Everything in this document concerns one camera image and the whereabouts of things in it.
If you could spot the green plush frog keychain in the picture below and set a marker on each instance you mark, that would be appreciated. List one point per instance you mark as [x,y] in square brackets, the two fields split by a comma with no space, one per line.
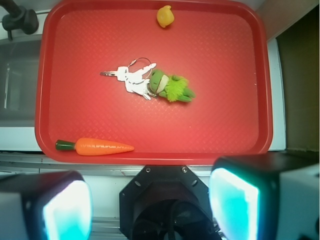
[174,88]

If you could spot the yellow rubber duck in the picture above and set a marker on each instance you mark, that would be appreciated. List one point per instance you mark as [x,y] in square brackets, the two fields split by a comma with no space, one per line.
[165,16]

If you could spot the white paper tags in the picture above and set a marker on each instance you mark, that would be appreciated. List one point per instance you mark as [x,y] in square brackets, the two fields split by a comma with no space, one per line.
[134,81]

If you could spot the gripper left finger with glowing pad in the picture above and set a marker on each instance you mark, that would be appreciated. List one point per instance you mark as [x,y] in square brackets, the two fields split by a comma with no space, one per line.
[45,206]

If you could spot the black clamp knob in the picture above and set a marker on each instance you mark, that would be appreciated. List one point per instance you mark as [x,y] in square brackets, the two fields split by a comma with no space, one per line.
[18,18]

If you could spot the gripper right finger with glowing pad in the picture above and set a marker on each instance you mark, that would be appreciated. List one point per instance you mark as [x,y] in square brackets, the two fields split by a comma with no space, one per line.
[271,196]

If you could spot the silver key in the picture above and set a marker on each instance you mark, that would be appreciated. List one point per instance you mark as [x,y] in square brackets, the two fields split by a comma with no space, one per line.
[108,73]

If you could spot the red plastic tray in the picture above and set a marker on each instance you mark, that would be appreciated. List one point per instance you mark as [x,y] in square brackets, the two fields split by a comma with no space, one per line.
[220,46]

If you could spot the orange toy carrot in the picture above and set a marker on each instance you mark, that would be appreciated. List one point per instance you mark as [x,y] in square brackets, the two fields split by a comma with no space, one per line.
[93,147]

